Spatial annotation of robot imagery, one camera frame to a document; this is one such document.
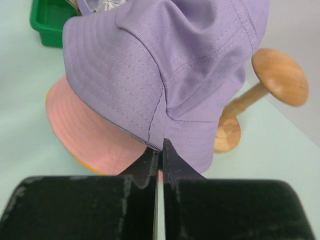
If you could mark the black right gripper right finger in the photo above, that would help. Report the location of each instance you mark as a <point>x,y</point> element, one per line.
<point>198,208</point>

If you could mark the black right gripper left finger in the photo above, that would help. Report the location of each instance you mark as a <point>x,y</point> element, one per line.
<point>86,207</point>

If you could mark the pink hat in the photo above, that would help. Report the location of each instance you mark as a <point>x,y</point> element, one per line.
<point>95,140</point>

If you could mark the orange hat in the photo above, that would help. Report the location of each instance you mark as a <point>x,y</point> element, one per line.
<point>79,161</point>

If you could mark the lavender purple hat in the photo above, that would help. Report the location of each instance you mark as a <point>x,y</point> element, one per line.
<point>162,69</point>

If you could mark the wooden hat stand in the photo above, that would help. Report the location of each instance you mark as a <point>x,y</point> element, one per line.
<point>278,74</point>

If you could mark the green plastic tray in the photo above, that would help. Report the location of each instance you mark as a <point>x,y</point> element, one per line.
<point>48,17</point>

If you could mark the tan brimmed hat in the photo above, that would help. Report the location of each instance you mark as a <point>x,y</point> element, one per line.
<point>74,4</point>

